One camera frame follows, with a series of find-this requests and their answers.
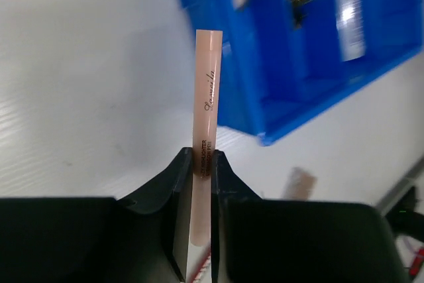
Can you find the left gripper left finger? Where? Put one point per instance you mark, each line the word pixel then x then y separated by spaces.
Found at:
pixel 142 237

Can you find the brown eyeshadow palette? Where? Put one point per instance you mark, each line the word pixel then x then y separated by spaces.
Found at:
pixel 300 185

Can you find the pink highlighter stick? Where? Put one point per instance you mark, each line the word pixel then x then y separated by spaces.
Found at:
pixel 208 52

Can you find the blue plastic organizer tray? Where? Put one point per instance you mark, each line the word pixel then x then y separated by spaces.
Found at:
pixel 275 77

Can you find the clear white lotion bottle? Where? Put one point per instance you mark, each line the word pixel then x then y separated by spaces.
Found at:
pixel 350 28

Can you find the aluminium side rail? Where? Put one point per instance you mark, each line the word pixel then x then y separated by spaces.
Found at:
pixel 397 192

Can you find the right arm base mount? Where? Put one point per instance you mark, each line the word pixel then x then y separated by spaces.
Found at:
pixel 404 220

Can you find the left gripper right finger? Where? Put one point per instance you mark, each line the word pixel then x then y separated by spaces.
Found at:
pixel 265 240

